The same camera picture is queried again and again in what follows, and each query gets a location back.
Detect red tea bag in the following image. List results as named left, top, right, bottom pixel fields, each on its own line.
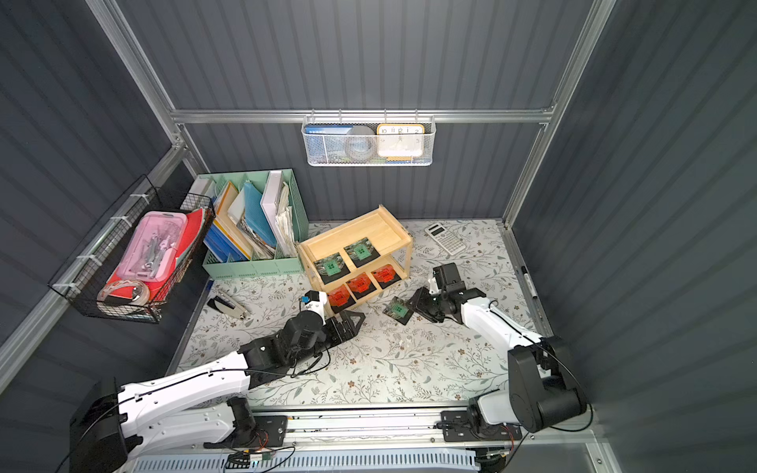
left=372, top=264, right=401, bottom=289
left=327, top=285, right=356, bottom=315
left=347, top=273, right=376, bottom=300

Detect green tea bag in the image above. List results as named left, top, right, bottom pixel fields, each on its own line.
left=315, top=252, right=350, bottom=285
left=344, top=238, right=380, bottom=268
left=382, top=297, right=414, bottom=325

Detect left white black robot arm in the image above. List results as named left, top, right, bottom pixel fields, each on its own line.
left=62, top=291, right=366, bottom=472

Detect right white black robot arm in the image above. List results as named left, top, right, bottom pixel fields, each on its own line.
left=409, top=263, right=593, bottom=435

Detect wooden two-tier shelf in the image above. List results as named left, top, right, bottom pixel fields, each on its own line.
left=298, top=206, right=413, bottom=317

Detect white calculator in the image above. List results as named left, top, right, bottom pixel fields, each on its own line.
left=424, top=222, right=466, bottom=256

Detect floral table mat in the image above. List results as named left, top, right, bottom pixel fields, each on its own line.
left=171, top=220, right=534, bottom=407

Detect black marker pen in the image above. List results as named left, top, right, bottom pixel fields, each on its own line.
left=520, top=266, right=538, bottom=299

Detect black white stapler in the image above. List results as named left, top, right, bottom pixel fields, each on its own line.
left=206, top=296, right=250, bottom=320

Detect loose paper stack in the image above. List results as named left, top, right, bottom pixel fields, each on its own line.
left=275, top=182, right=295, bottom=244

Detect blue books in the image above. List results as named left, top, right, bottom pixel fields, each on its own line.
left=204, top=223, right=248, bottom=263

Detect teal folder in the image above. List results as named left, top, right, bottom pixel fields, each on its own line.
left=244, top=181, right=277, bottom=248

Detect white binder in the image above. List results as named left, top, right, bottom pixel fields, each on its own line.
left=260, top=171, right=284, bottom=244

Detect yellow white clock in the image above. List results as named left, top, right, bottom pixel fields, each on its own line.
left=376, top=123, right=426, bottom=161

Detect clear tape roll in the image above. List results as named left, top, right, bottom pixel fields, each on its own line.
left=96, top=280, right=150, bottom=317

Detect pink plastic case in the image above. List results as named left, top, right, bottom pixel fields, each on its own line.
left=116, top=211, right=187, bottom=283

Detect grey tape roll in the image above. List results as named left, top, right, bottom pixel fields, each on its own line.
left=344, top=125, right=377, bottom=163

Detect green file organizer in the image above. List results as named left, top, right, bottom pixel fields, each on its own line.
left=190, top=169, right=309, bottom=280

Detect blue box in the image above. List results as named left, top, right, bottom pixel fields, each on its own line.
left=303, top=124, right=353, bottom=165

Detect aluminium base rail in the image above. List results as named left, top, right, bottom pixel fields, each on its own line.
left=126, top=403, right=599, bottom=451

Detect white wire wall basket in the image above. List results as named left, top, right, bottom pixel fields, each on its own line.
left=301, top=114, right=437, bottom=168

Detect black wire basket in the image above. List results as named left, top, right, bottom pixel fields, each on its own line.
left=48, top=179, right=215, bottom=324

